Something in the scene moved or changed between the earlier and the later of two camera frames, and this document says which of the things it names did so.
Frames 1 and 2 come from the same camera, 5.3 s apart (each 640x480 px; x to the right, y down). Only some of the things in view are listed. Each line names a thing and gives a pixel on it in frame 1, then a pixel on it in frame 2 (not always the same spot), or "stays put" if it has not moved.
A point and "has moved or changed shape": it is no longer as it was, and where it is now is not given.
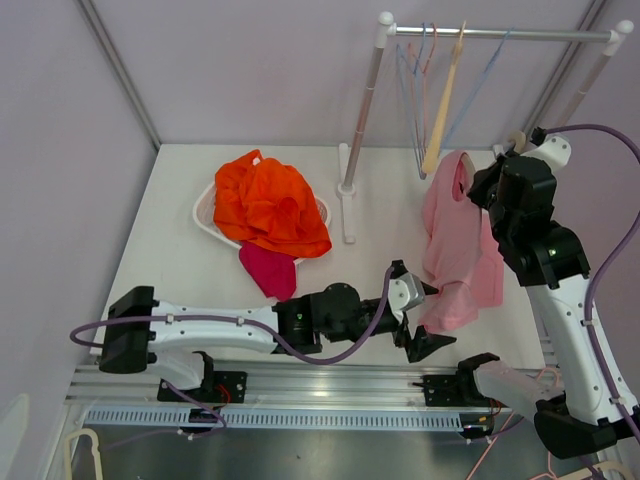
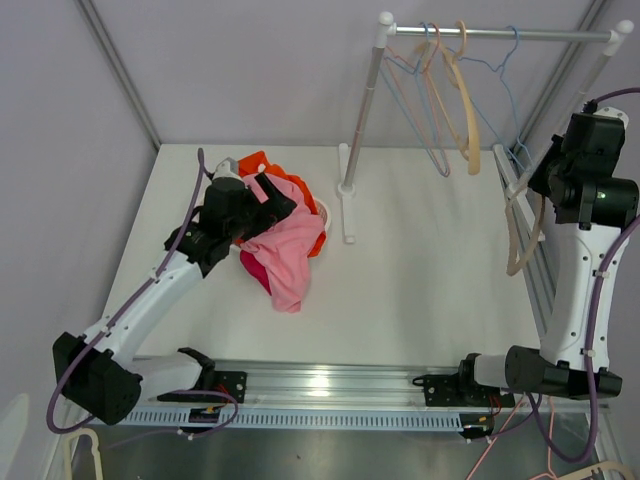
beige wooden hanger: x=442 y=108 → x=454 y=85
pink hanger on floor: x=550 y=470 stays put
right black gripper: x=477 y=191 → x=539 y=181
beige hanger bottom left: x=94 y=451 stays put
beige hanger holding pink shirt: x=518 y=138 has moved or changed shape
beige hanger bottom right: x=607 y=465 stays put
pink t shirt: x=461 y=251 → x=285 y=247
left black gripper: x=421 y=345 → x=271 y=211
